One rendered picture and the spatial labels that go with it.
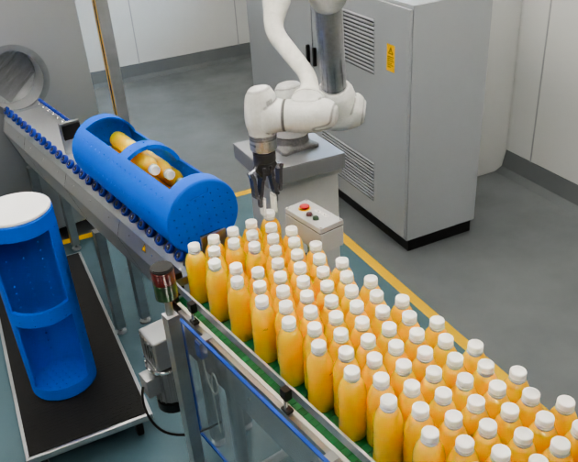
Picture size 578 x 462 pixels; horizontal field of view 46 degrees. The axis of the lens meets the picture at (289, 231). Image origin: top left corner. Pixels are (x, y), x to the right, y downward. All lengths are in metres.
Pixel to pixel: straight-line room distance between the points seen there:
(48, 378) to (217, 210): 1.32
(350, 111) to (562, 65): 2.16
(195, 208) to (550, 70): 2.96
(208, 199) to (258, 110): 0.42
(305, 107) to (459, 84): 1.91
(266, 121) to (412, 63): 1.67
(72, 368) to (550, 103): 3.31
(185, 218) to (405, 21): 1.77
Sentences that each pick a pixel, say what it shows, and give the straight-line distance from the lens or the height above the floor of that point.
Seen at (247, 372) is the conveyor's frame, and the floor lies 0.90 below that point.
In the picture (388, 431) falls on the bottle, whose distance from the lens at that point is 1.66.
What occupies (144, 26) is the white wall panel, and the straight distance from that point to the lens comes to 7.67.
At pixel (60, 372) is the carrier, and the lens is 3.38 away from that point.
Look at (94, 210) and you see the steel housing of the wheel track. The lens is 3.12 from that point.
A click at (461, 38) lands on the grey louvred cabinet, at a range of 3.86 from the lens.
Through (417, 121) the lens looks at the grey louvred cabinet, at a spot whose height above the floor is 0.83.
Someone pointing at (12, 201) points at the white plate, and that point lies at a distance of 2.94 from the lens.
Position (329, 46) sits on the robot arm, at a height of 1.54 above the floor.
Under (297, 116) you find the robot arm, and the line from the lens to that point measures 2.13.
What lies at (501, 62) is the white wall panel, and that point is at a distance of 4.90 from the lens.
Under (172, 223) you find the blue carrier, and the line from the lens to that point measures 2.36.
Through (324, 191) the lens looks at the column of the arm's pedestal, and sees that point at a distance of 2.97.
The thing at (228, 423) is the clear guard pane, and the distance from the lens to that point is 2.20.
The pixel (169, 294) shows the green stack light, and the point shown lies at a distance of 1.89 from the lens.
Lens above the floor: 2.26
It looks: 31 degrees down
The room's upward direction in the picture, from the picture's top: 4 degrees counter-clockwise
